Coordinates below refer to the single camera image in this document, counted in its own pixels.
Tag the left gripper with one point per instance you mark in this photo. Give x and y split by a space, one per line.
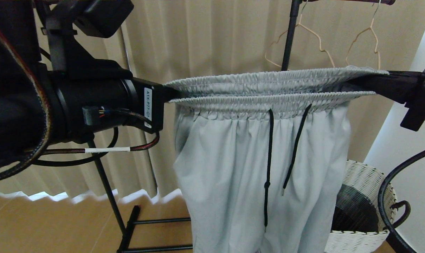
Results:
92 98

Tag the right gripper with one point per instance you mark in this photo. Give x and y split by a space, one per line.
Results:
423 98

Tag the pink clothes hanger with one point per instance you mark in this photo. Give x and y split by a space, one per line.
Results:
375 38
319 38

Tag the pale grey shorts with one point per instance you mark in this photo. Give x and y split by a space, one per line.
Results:
233 158

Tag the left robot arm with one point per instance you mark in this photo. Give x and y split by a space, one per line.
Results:
8 88

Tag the white laundry basket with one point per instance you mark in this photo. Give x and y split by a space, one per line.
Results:
360 175

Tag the black clothes rack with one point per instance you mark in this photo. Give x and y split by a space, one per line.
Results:
289 42

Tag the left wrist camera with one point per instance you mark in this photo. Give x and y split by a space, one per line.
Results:
103 17

